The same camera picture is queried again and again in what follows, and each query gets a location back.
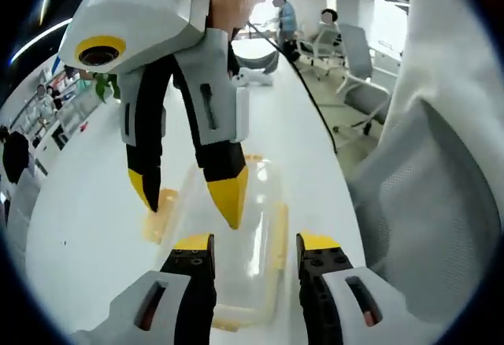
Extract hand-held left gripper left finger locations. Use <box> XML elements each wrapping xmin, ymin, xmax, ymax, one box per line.
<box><xmin>70</xmin><ymin>232</ymin><xmax>218</xmax><ymax>345</ymax></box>

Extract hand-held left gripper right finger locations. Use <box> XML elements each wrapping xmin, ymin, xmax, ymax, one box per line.
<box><xmin>295</xmin><ymin>231</ymin><xmax>411</xmax><ymax>345</ymax></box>

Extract clear plastic food container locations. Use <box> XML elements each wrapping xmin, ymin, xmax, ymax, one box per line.
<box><xmin>141</xmin><ymin>154</ymin><xmax>291</xmax><ymax>330</ymax></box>

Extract person's right hand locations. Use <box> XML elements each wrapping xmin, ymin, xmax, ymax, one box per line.
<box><xmin>207</xmin><ymin>0</ymin><xmax>256</xmax><ymax>37</ymax></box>

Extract green plant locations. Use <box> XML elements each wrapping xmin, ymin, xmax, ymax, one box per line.
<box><xmin>92</xmin><ymin>72</ymin><xmax>121</xmax><ymax>105</ymax></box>

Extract dark grey cloth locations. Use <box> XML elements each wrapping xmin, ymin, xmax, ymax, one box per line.
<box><xmin>235</xmin><ymin>50</ymin><xmax>282</xmax><ymax>75</ymax></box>

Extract white office chair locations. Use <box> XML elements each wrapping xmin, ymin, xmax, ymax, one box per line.
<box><xmin>295</xmin><ymin>21</ymin><xmax>344</xmax><ymax>79</ymax></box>

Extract grey office chair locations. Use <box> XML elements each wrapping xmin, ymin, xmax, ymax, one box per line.
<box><xmin>335</xmin><ymin>23</ymin><xmax>394</xmax><ymax>136</ymax></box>

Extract black cable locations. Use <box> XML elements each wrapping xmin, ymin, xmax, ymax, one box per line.
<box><xmin>246</xmin><ymin>20</ymin><xmax>339</xmax><ymax>154</ymax></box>

